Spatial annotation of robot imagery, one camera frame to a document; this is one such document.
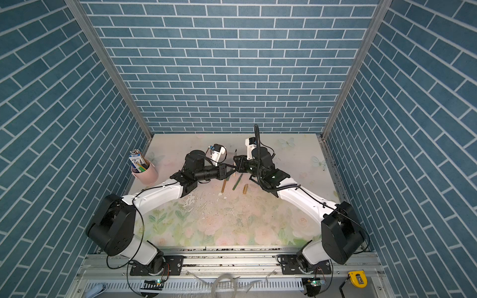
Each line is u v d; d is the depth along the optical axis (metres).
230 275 0.74
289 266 0.73
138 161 0.88
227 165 0.75
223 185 0.99
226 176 0.76
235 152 0.80
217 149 0.75
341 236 0.42
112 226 0.44
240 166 0.70
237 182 0.99
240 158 0.70
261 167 0.61
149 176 0.93
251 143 0.71
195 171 0.67
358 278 0.70
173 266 0.74
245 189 0.96
